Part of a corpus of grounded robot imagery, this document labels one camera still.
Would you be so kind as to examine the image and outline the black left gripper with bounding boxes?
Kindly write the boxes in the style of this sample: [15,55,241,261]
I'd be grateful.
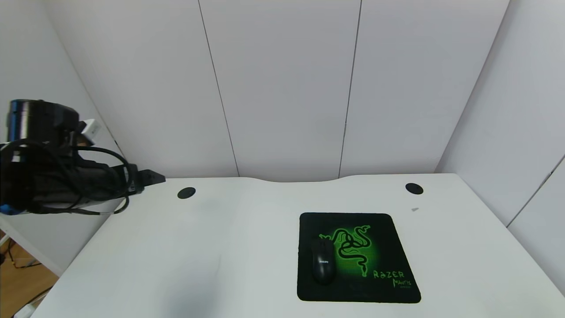
[75,163,166,207]

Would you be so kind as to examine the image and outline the black Philips computer mouse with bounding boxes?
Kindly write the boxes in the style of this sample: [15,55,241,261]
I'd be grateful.
[310,238,337,285]

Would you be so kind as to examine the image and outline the black green Razer mouse pad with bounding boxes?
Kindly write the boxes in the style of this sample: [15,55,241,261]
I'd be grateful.
[297,212,421,303]

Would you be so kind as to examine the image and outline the thin black wrist cables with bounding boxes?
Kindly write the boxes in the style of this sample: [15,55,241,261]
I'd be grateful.
[0,139,135,216]

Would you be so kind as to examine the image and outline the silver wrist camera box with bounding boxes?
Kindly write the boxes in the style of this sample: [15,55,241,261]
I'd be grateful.
[78,118,102,145]

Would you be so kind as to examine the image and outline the black floor cable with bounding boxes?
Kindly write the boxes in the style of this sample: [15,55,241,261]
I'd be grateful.
[26,286,55,310]

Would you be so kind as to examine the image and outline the thin dark floor cable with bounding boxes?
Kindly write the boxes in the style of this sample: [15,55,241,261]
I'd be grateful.
[0,241,44,270]

